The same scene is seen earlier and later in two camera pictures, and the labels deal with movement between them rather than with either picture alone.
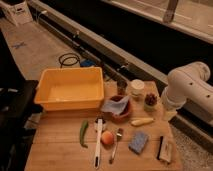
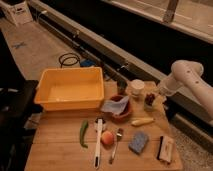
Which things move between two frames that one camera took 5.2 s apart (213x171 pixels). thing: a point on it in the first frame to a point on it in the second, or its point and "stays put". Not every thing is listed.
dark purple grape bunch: [151, 99] stays put
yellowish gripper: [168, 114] to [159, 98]
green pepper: [82, 133] stays put
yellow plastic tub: [70, 88] stays put
